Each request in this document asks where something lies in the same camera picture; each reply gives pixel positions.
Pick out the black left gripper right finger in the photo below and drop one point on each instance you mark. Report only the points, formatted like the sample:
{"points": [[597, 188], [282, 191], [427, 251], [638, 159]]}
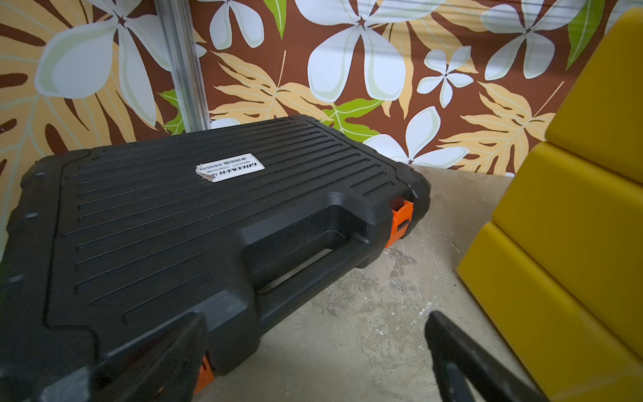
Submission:
{"points": [[460, 363]]}

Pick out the aluminium frame post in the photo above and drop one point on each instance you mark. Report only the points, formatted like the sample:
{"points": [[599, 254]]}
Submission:
{"points": [[185, 67]]}

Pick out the black plastic tool case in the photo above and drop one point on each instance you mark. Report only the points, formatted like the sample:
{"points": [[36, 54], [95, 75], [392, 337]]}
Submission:
{"points": [[243, 224]]}

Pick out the yellow plastic drawer cabinet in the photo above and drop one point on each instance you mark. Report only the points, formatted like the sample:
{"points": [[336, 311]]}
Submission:
{"points": [[558, 269]]}

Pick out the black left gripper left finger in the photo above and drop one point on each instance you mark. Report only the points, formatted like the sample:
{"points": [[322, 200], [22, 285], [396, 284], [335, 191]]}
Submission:
{"points": [[116, 356]]}

